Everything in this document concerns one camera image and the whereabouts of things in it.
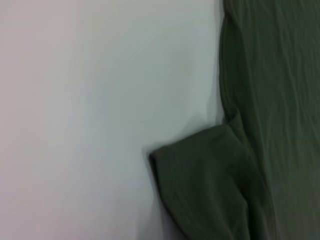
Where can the dark green FREE t-shirt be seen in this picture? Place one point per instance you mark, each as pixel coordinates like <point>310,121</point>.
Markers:
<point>275,100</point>

